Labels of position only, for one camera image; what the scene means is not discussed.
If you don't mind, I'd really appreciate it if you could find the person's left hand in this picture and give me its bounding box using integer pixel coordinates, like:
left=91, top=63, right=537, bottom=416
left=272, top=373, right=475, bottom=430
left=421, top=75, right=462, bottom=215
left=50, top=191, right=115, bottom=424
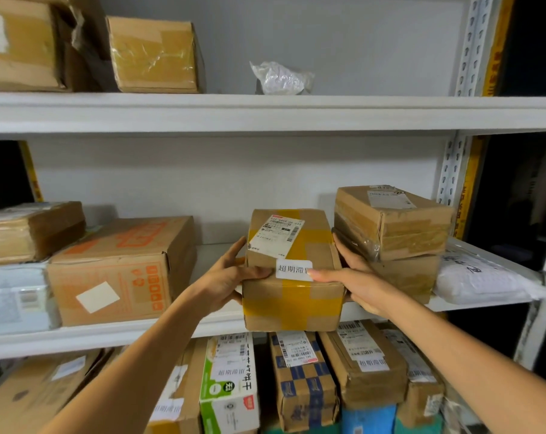
left=189, top=236, right=273, bottom=319

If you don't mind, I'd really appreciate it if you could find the person's right hand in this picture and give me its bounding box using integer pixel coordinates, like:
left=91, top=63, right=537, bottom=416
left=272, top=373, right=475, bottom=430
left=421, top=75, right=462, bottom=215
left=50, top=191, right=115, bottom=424
left=308, top=233, right=407, bottom=318

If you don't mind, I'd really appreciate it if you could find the large dusty cardboard box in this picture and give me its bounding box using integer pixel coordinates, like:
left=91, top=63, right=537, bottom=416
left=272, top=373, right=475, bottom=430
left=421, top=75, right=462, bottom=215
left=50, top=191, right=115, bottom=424
left=334, top=184, right=455, bottom=262

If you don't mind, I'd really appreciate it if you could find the box with yellow tape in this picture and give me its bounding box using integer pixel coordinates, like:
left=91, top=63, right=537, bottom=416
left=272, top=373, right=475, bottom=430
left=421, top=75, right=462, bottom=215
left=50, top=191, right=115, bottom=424
left=242, top=209, right=346, bottom=333

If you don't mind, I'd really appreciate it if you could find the large box orange print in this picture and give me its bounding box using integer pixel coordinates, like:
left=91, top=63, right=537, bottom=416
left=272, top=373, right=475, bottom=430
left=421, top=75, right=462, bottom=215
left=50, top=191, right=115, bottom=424
left=46, top=215, right=198, bottom=327

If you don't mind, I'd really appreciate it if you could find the white metal shelf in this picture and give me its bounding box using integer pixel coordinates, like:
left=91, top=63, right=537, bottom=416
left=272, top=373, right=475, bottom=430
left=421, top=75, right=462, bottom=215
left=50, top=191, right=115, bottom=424
left=0, top=0, right=546, bottom=434

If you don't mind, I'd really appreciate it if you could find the cardboard box blue striped label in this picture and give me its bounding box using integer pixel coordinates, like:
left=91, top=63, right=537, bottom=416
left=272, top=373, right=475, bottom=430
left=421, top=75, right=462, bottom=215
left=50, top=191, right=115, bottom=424
left=0, top=201, right=86, bottom=266

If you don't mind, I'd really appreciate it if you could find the small white plastic bag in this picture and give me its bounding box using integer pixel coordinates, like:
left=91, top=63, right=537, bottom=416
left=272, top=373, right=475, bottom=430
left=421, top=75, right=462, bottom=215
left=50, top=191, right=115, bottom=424
left=250, top=61, right=315, bottom=95

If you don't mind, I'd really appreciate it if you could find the small taped box 0461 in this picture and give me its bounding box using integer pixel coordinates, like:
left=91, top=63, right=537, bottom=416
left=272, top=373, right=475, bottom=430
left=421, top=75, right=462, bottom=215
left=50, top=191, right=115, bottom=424
left=105, top=16, right=206, bottom=94

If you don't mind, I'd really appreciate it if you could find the taped brown parcel 0410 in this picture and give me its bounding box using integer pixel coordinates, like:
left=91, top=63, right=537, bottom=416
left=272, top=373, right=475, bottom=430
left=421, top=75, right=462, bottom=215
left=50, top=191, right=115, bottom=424
left=0, top=0, right=111, bottom=92

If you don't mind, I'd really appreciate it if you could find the person's left forearm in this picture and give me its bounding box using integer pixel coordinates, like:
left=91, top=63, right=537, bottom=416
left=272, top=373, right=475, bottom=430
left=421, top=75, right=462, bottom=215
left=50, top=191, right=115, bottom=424
left=40, top=291, right=215, bottom=434

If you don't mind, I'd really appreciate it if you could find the person's right forearm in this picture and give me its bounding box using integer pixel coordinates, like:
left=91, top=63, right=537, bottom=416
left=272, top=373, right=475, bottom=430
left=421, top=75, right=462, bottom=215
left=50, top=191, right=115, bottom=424
left=383, top=291, right=546, bottom=434

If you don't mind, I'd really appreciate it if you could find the squat cardboard box white label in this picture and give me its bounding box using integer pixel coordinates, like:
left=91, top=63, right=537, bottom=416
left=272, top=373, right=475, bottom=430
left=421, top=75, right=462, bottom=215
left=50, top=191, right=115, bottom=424
left=317, top=319, right=409, bottom=410

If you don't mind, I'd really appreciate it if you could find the small taped cardboard parcel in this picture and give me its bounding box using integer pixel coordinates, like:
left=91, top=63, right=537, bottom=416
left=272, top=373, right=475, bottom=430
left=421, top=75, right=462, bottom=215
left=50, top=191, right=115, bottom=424
left=146, top=338, right=208, bottom=434

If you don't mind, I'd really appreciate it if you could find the green and white carton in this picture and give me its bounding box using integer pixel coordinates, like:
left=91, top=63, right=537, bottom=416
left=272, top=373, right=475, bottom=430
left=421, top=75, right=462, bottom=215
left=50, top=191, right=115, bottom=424
left=199, top=333, right=260, bottom=434

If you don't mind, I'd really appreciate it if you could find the white mailer bag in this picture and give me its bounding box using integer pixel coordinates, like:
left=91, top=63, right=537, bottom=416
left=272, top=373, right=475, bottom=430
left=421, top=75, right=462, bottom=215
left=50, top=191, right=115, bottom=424
left=435, top=250, right=546, bottom=306

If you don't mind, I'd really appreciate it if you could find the small long brown box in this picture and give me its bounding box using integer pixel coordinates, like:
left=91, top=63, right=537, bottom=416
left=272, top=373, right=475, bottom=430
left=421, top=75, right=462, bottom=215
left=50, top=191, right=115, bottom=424
left=381, top=327, right=445, bottom=429

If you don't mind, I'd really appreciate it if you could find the blue checkered cardboard box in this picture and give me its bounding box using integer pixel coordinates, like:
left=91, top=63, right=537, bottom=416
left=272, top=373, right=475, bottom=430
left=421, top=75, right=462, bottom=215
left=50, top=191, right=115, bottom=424
left=269, top=331, right=340, bottom=432

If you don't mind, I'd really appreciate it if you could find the small blue box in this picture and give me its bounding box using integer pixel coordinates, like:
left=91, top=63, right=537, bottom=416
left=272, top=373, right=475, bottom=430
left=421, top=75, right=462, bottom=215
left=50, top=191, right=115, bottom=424
left=340, top=404, right=398, bottom=434

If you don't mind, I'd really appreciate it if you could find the yellow sticker strip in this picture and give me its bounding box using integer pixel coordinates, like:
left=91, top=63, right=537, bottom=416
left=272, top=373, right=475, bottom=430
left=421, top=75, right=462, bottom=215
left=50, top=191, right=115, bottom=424
left=453, top=0, right=516, bottom=240
left=19, top=140, right=44, bottom=203

